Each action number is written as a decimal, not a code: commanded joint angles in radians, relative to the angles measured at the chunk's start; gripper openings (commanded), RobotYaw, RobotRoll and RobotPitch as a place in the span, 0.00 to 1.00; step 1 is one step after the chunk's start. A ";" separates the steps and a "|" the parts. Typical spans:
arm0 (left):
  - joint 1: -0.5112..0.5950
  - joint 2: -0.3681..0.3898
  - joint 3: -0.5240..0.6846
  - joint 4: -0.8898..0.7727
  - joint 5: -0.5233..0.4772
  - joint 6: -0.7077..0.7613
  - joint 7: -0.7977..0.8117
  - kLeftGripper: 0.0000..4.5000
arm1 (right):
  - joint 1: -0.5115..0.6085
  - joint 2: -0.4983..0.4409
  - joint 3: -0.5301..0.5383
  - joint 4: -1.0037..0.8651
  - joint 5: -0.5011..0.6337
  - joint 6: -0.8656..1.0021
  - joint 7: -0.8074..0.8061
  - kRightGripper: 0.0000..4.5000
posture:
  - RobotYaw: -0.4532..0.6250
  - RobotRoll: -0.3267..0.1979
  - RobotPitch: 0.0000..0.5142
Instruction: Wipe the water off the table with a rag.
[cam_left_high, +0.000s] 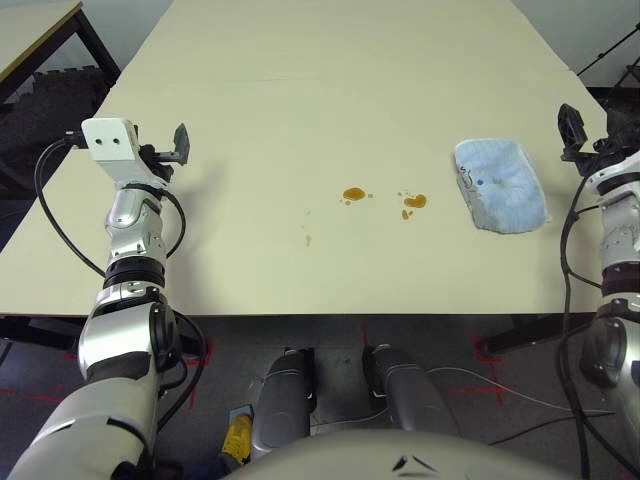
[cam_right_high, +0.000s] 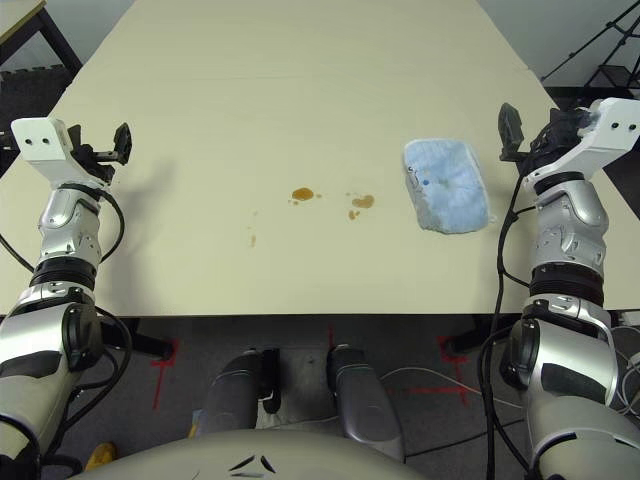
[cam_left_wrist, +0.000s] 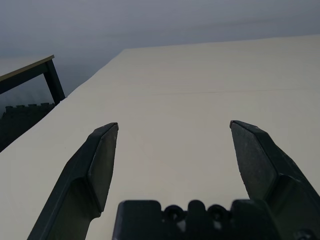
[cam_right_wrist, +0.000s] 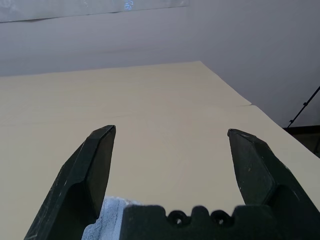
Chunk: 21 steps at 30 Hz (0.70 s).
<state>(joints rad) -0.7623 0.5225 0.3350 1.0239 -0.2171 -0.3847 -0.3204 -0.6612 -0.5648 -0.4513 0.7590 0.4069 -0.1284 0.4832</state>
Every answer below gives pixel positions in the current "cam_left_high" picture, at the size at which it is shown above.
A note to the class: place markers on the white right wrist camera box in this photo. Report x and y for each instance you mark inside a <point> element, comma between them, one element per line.
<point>622,170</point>

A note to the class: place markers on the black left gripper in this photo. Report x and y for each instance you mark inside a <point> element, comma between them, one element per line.
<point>160,162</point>

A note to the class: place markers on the grey right robot leg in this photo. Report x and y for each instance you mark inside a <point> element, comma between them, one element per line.
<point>405,390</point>

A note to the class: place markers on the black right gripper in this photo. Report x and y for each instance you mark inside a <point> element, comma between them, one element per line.
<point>587,156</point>

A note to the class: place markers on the grey left robot leg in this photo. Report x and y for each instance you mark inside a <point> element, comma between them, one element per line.
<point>282,400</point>

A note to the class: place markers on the black table foot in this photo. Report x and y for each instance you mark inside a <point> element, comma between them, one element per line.
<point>530,335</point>

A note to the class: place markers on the black foam floor mat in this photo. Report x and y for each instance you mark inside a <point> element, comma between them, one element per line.
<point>60,95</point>

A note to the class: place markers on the grey robot torso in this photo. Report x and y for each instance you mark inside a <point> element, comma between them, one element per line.
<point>400,457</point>

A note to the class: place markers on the grey robot leg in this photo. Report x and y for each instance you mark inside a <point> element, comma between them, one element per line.
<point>282,400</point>
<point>405,390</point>

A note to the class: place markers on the faint brown liquid smear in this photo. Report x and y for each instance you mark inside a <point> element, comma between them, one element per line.
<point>307,241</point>

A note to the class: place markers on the wooden side table black frame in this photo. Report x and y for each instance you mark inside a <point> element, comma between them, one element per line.
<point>30,35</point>

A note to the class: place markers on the round brown liquid puddle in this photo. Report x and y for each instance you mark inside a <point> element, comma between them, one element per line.
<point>353,193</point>

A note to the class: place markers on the light blue rag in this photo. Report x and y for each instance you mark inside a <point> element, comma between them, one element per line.
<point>502,187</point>

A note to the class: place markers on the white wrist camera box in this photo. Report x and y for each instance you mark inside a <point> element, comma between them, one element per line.
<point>112,145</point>
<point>622,170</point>

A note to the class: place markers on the yellow tool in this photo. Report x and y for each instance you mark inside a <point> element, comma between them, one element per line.
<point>239,437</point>

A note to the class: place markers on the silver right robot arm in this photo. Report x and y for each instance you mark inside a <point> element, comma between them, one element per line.
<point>620,235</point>

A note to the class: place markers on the black tripod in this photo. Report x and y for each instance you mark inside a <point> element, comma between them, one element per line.
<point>607,50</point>

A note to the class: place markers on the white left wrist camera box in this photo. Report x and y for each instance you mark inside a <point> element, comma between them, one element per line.
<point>112,145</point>

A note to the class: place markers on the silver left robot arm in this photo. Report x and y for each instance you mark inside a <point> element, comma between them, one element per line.
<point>130,225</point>

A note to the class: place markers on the split brown liquid puddle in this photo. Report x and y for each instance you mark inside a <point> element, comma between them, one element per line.
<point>415,201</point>

